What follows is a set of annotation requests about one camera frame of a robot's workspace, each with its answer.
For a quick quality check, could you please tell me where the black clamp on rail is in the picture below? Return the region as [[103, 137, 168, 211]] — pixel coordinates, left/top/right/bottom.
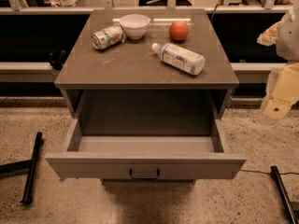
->
[[49, 50, 66, 70]]

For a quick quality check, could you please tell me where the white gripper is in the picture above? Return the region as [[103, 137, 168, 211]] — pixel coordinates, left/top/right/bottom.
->
[[261, 62, 299, 120]]

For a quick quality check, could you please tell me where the black floor cable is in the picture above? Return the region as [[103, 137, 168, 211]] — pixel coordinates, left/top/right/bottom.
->
[[239, 169, 299, 175]]

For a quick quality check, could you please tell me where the black stand left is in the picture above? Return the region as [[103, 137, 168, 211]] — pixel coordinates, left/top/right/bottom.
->
[[0, 132, 44, 205]]

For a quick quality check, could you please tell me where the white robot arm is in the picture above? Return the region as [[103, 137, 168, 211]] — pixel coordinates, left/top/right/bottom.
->
[[257, 5, 299, 120]]

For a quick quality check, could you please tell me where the white ceramic bowl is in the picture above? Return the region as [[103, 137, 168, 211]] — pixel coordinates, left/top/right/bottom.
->
[[120, 14, 150, 39]]

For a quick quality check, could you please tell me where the black stand right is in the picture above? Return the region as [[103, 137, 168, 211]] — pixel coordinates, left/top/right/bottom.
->
[[270, 166, 299, 224]]

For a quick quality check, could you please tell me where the grey top drawer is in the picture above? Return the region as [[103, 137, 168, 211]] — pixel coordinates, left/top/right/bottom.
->
[[45, 89, 247, 181]]

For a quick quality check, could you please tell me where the white plastic bottle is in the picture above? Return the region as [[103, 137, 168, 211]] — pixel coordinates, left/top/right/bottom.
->
[[151, 43, 206, 76]]

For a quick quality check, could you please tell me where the orange round fruit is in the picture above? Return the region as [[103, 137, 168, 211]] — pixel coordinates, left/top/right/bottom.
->
[[169, 21, 189, 41]]

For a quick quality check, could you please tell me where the green white tin can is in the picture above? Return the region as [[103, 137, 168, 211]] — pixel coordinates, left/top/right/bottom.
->
[[92, 25, 126, 50]]

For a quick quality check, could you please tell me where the grey drawer cabinet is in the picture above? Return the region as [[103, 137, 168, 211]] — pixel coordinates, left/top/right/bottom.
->
[[54, 8, 240, 186]]

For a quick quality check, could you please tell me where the black stand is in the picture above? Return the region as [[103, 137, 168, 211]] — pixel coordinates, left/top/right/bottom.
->
[[0, 132, 44, 205], [270, 166, 299, 224]]

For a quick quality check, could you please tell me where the black top drawer handle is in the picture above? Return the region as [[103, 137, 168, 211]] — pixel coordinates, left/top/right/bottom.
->
[[129, 169, 160, 181]]

